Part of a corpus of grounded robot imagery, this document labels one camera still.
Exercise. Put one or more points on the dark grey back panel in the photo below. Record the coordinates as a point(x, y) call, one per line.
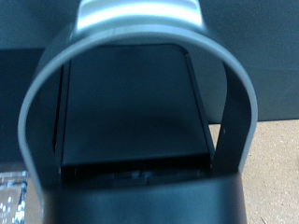
point(274, 62)

